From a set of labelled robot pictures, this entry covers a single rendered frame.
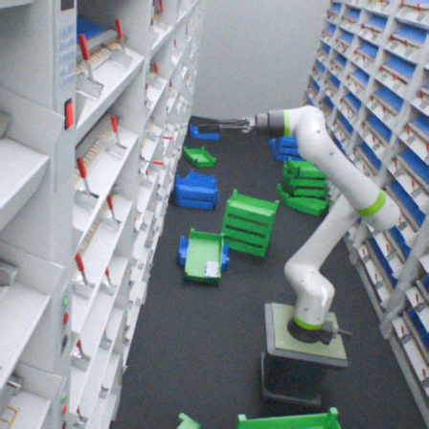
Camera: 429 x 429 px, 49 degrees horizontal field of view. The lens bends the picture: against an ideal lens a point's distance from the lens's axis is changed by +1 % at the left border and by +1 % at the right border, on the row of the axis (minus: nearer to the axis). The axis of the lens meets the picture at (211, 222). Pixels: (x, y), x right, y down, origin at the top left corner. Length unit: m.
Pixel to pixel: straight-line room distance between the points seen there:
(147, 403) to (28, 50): 1.66
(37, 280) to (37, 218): 0.09
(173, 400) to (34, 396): 1.28
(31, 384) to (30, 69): 0.46
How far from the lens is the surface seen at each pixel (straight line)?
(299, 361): 1.94
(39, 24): 0.54
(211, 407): 2.04
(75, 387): 1.08
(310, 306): 1.89
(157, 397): 2.04
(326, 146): 1.54
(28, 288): 0.67
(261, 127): 1.63
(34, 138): 0.56
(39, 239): 0.63
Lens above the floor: 1.55
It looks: 28 degrees down
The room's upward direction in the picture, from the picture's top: 10 degrees clockwise
